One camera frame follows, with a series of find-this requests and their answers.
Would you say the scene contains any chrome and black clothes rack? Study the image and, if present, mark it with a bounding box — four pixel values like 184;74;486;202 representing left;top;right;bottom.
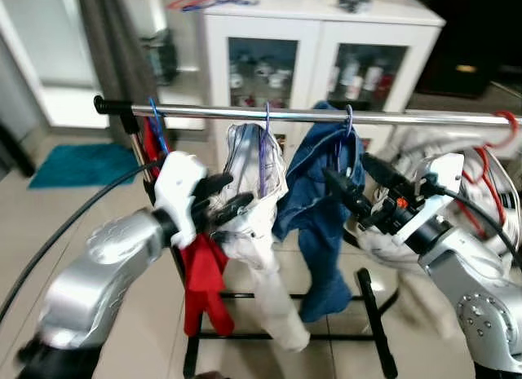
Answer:
92;94;522;379

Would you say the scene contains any blue denim garment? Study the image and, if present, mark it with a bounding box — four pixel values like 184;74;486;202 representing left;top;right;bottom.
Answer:
272;100;368;324

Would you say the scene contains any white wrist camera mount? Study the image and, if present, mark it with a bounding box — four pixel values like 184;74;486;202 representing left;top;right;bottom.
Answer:
391;153;466;237
152;151;210;249

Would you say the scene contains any red garment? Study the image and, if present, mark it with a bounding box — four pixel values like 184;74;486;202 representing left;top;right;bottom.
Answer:
141;118;237;339

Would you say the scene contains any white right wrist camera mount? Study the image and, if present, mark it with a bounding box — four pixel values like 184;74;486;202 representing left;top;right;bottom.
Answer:
391;153;466;237

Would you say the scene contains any white grey printed garment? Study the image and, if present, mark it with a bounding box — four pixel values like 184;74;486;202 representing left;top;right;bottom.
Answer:
214;122;312;353

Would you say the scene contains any teal floor mat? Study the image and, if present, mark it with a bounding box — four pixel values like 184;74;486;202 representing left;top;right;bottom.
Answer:
29;143;139;190

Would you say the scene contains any white glass door cabinet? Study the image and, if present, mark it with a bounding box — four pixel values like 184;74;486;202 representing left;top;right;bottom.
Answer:
198;0;447;164

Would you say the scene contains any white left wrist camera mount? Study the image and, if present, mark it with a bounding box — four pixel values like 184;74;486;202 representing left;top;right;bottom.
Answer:
152;151;210;249

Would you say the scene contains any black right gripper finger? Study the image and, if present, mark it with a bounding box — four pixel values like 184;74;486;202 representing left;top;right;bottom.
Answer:
325;169;374;218
363;155;417;196

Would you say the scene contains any grey curtain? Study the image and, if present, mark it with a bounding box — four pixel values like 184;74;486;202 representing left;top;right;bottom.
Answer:
77;0;160;143

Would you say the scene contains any blue plastic hanger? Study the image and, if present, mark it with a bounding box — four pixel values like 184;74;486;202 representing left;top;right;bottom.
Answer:
147;96;170;157
181;0;258;11

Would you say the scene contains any small black object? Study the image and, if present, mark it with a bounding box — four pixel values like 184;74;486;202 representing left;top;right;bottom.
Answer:
338;0;372;13

